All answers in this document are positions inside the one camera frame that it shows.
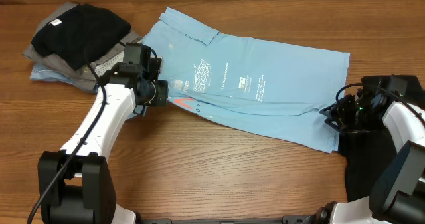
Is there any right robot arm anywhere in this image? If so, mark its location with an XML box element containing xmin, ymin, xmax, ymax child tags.
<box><xmin>295</xmin><ymin>75</ymin><xmax>424</xmax><ymax>224</ymax></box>

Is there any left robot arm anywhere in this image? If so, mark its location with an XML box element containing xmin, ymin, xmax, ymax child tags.
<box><xmin>27</xmin><ymin>43</ymin><xmax>168</xmax><ymax>224</ymax></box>

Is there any folded blue denim garment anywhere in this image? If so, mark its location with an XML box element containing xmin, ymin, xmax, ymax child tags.
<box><xmin>30</xmin><ymin>63</ymin><xmax>98</xmax><ymax>93</ymax></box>

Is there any folded black garment on stack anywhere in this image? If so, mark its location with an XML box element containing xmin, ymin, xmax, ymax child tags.
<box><xmin>31</xmin><ymin>4</ymin><xmax>131</xmax><ymax>70</ymax></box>

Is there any folded grey garment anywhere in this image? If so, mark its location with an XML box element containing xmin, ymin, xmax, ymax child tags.
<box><xmin>22</xmin><ymin>2</ymin><xmax>144</xmax><ymax>91</ymax></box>

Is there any black garment at right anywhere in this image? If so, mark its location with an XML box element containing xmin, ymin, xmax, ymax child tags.
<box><xmin>337</xmin><ymin>74</ymin><xmax>422</xmax><ymax>203</ymax></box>

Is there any light blue printed t-shirt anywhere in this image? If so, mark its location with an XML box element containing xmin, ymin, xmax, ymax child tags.
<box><xmin>142</xmin><ymin>8</ymin><xmax>350</xmax><ymax>153</ymax></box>

